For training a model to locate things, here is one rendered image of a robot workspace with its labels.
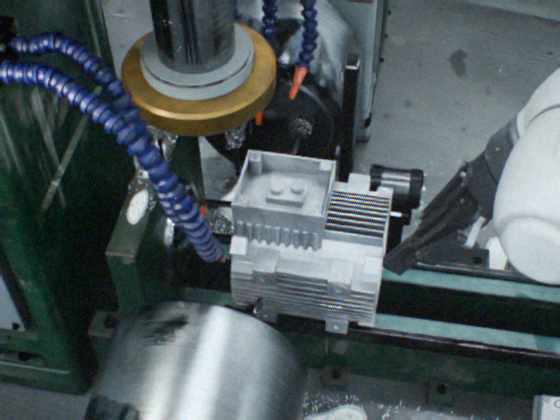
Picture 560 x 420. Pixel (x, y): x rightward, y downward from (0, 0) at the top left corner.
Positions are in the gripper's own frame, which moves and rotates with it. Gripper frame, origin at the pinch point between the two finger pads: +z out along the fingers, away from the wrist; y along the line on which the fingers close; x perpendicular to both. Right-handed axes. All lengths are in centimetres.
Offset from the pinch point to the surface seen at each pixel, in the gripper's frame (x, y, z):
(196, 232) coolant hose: -29.1, 16.6, -7.0
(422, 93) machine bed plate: 16, -65, 26
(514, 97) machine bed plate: 32, -67, 17
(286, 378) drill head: -10.6, 20.3, 5.9
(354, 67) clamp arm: -15.6, -18.1, -7.9
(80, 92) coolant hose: -45.4, 12.5, -13.5
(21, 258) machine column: -42.6, 12.0, 18.9
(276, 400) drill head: -11.5, 23.7, 5.4
